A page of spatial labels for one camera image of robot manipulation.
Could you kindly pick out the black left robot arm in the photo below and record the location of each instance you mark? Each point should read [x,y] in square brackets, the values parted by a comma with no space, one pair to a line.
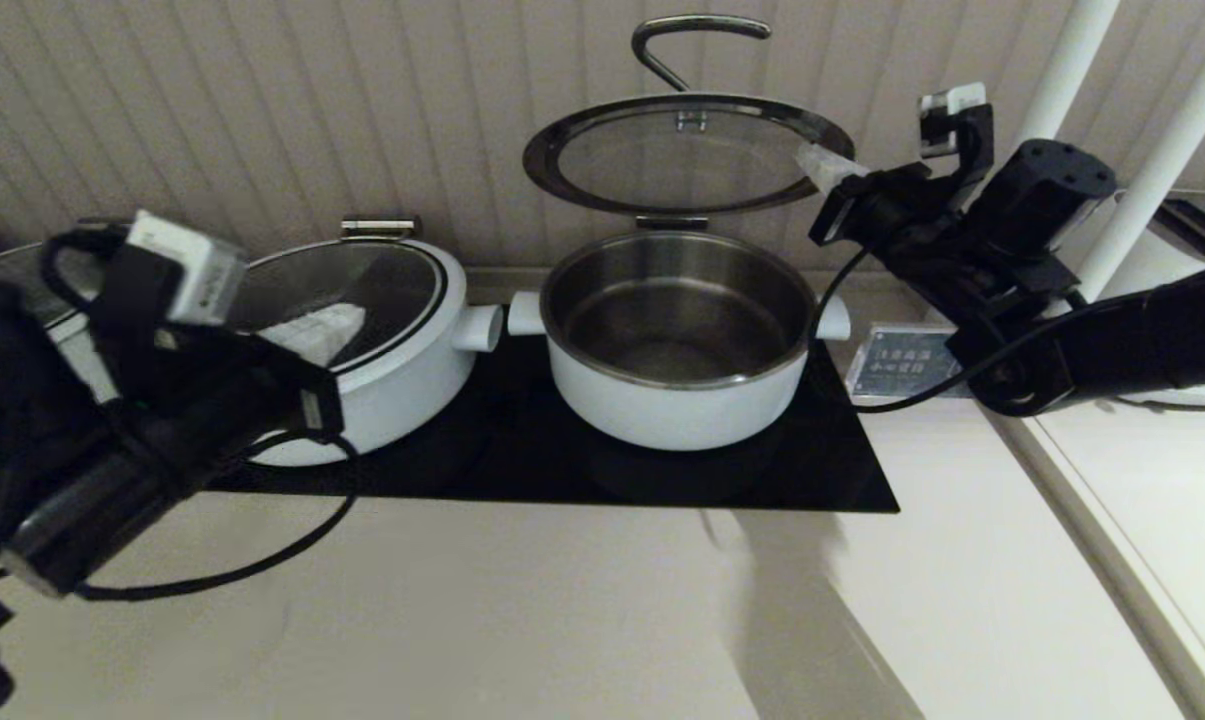
[12,380]

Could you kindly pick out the small white pot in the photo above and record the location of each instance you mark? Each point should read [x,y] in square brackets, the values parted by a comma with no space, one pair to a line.
[682,420]

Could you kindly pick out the small glass pot lid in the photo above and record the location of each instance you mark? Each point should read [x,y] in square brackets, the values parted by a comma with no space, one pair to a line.
[542,155]

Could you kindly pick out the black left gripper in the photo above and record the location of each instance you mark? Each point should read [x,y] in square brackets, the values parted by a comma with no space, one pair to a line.
[222,400]

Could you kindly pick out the white toaster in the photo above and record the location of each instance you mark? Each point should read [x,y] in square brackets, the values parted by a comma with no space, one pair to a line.
[1202,245]

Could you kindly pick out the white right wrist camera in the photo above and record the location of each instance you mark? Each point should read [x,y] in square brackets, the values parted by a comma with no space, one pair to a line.
[952,100]

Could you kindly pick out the grey acrylic sign plaque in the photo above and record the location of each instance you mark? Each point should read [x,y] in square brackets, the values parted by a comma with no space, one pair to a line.
[892,365]

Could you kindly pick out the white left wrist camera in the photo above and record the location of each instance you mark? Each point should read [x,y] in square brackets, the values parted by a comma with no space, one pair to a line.
[187,265]

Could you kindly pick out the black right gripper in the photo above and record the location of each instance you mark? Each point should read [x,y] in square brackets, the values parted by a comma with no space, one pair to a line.
[962,240]

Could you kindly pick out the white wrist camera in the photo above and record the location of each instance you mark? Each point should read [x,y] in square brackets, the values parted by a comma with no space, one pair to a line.
[952,100]
[187,265]

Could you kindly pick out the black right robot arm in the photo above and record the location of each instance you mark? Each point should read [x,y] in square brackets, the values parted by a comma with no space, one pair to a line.
[1162,340]

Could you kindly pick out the white round pole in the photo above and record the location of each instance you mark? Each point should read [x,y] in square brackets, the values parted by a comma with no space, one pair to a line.
[1072,60]
[1162,170]

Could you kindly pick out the black glass induction cooktop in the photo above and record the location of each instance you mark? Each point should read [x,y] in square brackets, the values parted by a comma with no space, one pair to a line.
[522,470]

